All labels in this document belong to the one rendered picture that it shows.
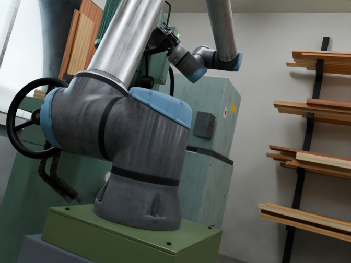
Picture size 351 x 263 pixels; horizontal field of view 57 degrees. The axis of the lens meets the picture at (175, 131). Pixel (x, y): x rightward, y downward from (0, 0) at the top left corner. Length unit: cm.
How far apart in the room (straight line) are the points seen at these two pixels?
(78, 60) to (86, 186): 195
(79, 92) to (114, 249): 35
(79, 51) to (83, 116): 241
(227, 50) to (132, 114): 79
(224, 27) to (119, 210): 85
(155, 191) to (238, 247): 293
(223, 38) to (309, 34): 258
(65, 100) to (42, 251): 31
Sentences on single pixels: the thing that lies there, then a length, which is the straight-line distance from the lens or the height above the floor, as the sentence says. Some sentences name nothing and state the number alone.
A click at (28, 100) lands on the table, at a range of 150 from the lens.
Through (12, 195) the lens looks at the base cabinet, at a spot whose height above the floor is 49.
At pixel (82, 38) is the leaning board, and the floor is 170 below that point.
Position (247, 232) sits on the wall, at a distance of 351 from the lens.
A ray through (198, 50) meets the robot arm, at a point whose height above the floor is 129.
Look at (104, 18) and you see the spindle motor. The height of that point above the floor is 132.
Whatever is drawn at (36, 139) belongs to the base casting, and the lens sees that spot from 143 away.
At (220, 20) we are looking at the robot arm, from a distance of 124.
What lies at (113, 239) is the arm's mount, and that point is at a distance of 59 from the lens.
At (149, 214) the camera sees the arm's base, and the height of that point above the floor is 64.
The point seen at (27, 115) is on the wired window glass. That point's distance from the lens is 304.
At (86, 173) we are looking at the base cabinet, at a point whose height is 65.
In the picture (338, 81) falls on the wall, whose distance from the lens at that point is 364.
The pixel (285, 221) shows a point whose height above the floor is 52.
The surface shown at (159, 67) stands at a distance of 163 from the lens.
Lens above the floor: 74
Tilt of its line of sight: 7 degrees up
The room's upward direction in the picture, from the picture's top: 13 degrees clockwise
